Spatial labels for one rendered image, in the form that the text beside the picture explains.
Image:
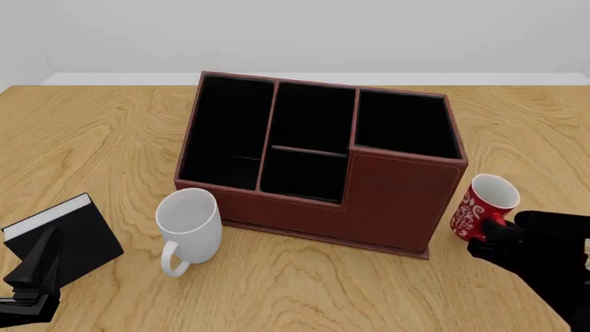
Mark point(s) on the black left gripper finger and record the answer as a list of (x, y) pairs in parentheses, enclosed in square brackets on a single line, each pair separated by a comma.
[(39, 263)]

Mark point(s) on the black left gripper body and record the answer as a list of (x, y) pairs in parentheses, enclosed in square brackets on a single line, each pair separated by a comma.
[(27, 309)]

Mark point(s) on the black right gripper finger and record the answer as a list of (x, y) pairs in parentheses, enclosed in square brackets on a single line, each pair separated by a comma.
[(500, 230)]

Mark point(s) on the red mug with white pattern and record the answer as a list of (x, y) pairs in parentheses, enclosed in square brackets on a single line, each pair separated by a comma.
[(470, 211)]

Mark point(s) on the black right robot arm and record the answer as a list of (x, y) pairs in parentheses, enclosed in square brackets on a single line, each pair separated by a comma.
[(553, 263)]

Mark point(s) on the red-brown desk caddy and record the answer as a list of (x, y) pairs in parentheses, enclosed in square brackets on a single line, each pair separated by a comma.
[(396, 204)]

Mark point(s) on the black book with white pages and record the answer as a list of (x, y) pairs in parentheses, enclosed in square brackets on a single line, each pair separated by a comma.
[(90, 242)]

